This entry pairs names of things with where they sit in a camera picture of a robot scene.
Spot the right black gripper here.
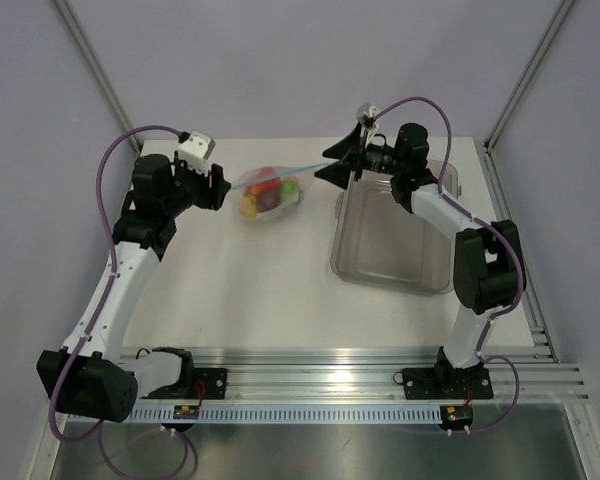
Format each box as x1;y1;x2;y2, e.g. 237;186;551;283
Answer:
315;123;404;191

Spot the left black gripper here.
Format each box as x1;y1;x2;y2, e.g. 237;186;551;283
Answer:
163;149;230;217

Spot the pink toy peach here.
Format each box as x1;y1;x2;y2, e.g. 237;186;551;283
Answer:
243;169;266;182

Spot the purple toy eggplant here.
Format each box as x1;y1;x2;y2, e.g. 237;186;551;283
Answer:
256;194;302;222

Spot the clear zip top bag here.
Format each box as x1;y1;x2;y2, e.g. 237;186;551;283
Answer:
227;163;327;223

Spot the green toy fruit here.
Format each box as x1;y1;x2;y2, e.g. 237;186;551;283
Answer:
279;179;300;201

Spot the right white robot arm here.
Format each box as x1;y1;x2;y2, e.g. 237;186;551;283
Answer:
315;123;526;401

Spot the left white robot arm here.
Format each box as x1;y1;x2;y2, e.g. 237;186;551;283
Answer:
36;154;231;423

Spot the clear grey plastic bin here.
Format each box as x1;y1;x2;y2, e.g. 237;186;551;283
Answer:
330;172;454;295

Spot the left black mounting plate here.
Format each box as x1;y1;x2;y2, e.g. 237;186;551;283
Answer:
192;367;228;401

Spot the black mounting plate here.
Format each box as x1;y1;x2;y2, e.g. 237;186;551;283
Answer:
192;367;228;401
398;365;494;400

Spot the left small circuit board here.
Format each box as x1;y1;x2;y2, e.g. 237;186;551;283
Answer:
174;405;200;419

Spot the small circuit board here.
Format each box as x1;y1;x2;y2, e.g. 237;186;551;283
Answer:
174;405;200;419
441;405;473;428

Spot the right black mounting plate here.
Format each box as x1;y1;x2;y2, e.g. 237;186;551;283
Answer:
398;365;494;400

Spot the right small circuit board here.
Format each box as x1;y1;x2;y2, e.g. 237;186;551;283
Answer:
441;405;473;428

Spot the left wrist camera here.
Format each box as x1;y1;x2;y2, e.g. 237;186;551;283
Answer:
175;131;216;176

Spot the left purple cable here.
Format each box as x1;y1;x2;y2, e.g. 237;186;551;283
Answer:
47;124;199;476

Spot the purple cable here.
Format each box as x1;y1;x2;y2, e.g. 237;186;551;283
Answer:
364;97;525;436
47;124;199;476

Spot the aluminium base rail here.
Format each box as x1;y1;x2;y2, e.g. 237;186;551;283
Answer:
189;345;589;404

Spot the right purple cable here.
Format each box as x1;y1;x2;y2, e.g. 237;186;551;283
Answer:
364;97;525;436

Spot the white slotted cable duct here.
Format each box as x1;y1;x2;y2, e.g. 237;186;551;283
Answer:
127;404;442;425

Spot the left aluminium frame post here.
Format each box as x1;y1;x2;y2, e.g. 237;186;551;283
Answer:
50;0;133;132

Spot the aluminium frame post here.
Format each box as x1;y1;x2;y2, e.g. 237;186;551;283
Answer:
483;0;579;154
50;0;133;132

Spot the right aluminium frame post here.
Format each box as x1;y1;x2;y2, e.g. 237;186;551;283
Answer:
483;0;579;154

